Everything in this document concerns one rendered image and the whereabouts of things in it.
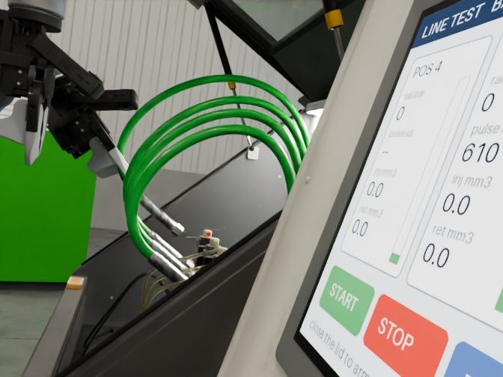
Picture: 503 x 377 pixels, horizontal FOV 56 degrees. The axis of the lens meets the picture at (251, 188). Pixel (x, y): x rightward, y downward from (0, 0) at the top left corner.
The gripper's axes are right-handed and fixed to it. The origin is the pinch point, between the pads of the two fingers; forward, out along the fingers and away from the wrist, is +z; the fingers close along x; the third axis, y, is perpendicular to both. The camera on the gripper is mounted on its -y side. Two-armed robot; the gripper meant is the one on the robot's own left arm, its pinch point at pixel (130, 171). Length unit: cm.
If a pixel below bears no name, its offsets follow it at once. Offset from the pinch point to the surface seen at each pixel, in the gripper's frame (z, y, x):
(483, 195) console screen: 28, -17, 60
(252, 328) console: 30.2, -2.5, 32.5
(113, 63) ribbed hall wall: -309, -41, -576
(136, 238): 13.6, 3.3, 20.9
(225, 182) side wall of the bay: 6.2, -16.2, -35.3
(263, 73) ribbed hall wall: -190, -229, -631
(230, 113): 5.3, -17.7, 15.0
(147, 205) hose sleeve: 6.3, 1.0, -2.0
